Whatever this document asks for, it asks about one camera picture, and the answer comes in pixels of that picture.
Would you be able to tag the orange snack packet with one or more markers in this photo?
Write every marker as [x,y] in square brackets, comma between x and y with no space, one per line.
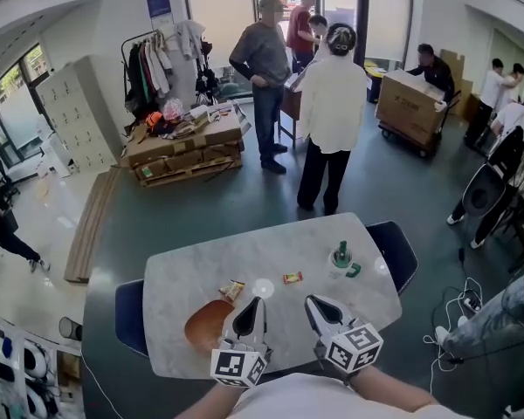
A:
[232,290]

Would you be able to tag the green bottle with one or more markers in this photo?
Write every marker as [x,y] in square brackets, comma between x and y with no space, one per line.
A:
[343,253]

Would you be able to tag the white equipment shelf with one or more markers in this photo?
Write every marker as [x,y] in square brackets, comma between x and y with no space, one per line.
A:
[17,373]

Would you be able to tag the blue wall poster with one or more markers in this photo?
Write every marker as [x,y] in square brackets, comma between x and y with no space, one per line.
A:
[158,0]

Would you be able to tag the grey marble table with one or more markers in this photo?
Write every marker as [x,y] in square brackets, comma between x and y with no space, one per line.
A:
[288,251]

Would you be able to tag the red yellow snack packet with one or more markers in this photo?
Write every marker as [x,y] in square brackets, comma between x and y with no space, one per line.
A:
[292,277]

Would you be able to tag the person's white shirt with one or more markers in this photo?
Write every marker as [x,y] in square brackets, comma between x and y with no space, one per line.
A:
[323,400]

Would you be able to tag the dark blue chair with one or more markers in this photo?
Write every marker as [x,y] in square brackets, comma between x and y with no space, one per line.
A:
[395,251]
[131,317]

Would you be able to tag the blue bin yellow lid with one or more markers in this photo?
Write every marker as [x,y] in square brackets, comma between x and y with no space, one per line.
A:
[374,83]

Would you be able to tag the wooden pallet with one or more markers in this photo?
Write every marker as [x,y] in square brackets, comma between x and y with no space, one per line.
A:
[188,173]

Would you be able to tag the black tripod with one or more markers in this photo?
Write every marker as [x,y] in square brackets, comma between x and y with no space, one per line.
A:
[206,77]

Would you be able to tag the pile of wooden planks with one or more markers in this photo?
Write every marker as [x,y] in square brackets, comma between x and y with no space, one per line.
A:
[91,225]

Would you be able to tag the small brown wooden desk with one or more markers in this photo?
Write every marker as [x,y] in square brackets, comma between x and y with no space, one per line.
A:
[290,103]

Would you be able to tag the person's right forearm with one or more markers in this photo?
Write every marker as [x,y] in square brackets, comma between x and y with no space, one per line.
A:
[388,386]

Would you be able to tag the person's left forearm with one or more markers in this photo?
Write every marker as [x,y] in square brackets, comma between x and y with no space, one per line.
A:
[211,402]

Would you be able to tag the black mesh waste bin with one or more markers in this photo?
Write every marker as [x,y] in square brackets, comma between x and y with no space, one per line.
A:
[70,329]

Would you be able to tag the black platform trolley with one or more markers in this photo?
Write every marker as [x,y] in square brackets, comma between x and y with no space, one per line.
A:
[408,138]

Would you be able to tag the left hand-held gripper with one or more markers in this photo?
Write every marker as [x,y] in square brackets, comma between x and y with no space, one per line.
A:
[238,365]

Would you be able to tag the large cardboard box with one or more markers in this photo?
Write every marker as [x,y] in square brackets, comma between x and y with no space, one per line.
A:
[408,103]

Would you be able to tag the grey metal lockers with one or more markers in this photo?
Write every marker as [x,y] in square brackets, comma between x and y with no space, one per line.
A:
[76,116]

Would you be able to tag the stack of flat cardboard boxes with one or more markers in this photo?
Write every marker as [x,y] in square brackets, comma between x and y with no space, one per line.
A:
[183,144]

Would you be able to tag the black swivel chair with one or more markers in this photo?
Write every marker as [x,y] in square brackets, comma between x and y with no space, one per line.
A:
[491,181]

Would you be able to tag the black clothes rack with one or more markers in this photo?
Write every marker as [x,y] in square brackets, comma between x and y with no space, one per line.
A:
[146,68]

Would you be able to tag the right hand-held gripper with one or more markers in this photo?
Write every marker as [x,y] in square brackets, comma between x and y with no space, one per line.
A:
[353,347]

